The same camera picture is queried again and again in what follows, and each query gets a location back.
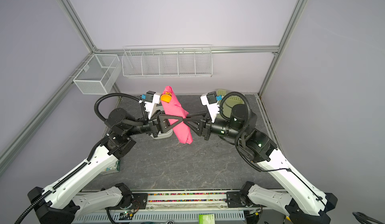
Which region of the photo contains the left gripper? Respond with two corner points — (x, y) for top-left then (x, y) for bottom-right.
(125, 109), (183, 139)

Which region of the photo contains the pink paper napkin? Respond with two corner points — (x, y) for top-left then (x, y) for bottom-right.
(161, 86), (193, 144)

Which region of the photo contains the orange plastic spoon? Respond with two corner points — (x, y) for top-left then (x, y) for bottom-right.
(160, 93), (172, 103)

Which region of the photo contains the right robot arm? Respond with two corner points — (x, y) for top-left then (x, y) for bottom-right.
(184, 91), (338, 224)

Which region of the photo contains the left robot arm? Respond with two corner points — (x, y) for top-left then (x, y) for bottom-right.
(16, 91), (188, 224)

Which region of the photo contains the white plastic tub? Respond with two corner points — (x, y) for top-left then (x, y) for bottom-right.
(150, 105), (174, 140)

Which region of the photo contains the green plastic basket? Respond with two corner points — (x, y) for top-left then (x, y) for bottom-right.
(216, 89), (244, 117)

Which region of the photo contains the tissue pack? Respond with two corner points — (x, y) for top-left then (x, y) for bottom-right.
(100, 160), (120, 175)

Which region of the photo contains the white mesh box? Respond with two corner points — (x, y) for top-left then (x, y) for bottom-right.
(73, 54), (122, 95)

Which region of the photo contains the green box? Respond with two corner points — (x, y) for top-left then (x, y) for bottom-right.
(199, 214), (216, 224)

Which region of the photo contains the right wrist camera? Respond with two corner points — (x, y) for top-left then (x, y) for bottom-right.
(200, 91), (222, 123)

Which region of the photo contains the white wire shelf basket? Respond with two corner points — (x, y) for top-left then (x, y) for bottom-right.
(121, 45), (213, 78)

